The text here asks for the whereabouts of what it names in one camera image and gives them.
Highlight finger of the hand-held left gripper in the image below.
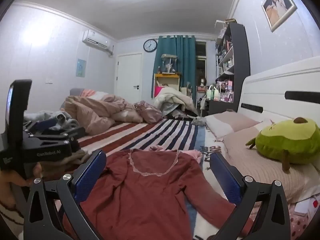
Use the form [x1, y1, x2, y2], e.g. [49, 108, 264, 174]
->
[66, 127, 87, 153]

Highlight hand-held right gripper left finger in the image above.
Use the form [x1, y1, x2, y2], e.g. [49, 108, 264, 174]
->
[24, 149, 108, 240]

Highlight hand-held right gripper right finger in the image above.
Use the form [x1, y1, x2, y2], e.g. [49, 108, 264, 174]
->
[209, 152, 292, 240]

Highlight red sweater with lace collar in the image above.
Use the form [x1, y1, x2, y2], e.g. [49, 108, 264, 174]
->
[62, 148, 253, 240]

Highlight pile of grey clothes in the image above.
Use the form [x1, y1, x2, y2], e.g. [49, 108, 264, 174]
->
[24, 110, 80, 133]

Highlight pile of white clothes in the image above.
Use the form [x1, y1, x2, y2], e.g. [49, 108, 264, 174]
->
[153, 86, 195, 117]

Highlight person's left hand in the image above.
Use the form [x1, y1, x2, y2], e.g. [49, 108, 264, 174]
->
[0, 163, 42, 200]

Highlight beige cloth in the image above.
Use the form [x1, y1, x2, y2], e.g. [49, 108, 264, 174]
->
[37, 149, 92, 180]

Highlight pink quilt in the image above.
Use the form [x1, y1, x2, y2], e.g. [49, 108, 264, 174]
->
[60, 89, 143, 135]

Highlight printed white bed sheet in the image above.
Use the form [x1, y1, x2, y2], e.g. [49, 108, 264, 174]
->
[195, 125, 228, 175]

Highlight pink ribbed pillow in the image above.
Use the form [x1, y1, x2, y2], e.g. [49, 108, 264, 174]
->
[222, 119, 320, 203]

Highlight pink garment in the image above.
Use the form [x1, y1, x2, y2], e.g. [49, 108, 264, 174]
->
[149, 144, 203, 164]

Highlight light pink pillow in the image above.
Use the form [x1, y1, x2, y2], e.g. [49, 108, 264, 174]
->
[205, 112, 260, 140]

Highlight dark desk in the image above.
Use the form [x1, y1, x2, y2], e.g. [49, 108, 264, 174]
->
[200, 97, 238, 117]

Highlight green avocado plush toy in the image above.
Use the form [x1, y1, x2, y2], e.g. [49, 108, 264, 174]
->
[245, 117, 320, 172]

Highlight striped blanket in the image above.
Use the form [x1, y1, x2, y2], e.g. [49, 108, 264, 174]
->
[75, 119, 208, 240]

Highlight pink satin bag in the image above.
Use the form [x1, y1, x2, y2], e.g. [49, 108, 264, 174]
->
[132, 100, 164, 124]

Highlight white door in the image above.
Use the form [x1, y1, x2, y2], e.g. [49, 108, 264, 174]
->
[116, 52, 143, 101]

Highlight white air conditioner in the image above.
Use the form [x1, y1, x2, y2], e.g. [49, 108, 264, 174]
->
[82, 29, 114, 55]

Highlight white headboard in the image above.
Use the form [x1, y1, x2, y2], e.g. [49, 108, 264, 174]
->
[236, 56, 320, 128]

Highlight yellow shelf unit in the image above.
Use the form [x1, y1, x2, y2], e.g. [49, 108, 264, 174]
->
[154, 73, 181, 98]

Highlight glass display case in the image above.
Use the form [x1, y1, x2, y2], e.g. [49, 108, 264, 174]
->
[161, 54, 179, 75]

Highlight window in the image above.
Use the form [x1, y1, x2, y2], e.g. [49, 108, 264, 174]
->
[195, 41, 208, 90]

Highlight teal curtain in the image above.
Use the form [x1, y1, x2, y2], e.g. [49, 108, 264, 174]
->
[153, 34, 197, 98]

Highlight dark bookshelf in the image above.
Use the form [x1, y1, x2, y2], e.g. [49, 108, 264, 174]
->
[215, 19, 251, 110]

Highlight small wall poster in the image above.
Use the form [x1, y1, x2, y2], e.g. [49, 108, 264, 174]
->
[76, 59, 87, 77]

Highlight round wall clock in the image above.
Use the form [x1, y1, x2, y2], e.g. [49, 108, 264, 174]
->
[143, 39, 158, 53]

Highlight framed wall photo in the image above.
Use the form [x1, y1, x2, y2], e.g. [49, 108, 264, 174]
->
[261, 0, 298, 32]

